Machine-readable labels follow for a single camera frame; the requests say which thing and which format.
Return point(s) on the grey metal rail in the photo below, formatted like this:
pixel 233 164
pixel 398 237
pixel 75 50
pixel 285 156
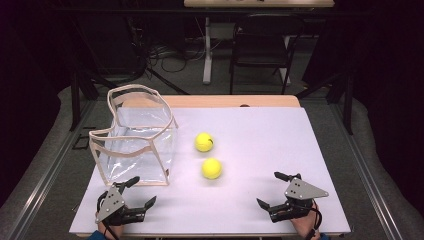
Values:
pixel 365 173
pixel 51 173

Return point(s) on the white desk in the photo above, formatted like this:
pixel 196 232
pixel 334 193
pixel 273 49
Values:
pixel 260 3

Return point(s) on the black metal stand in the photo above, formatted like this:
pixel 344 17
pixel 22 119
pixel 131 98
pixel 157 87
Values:
pixel 348 106
pixel 75 100

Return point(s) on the black floor frame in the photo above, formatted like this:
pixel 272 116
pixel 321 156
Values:
pixel 81 148

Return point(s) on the dark curtain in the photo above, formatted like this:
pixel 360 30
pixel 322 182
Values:
pixel 26 83
pixel 393 83

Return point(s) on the black folding chair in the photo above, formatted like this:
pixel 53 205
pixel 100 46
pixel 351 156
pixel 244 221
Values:
pixel 260 50

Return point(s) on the yellow tennis ball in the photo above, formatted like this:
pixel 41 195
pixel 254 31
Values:
pixel 211 168
pixel 203 142

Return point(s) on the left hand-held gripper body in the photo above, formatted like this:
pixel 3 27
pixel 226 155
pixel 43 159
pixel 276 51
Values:
pixel 111 206

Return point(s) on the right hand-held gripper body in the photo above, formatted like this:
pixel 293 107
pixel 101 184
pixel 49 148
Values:
pixel 301 191

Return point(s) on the person's right hand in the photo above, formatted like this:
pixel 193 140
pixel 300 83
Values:
pixel 308 223

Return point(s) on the clear plastic bag beige trim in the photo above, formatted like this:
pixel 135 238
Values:
pixel 140 160

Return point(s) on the person's left hand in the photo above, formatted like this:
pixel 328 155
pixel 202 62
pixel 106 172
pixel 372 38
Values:
pixel 111 231

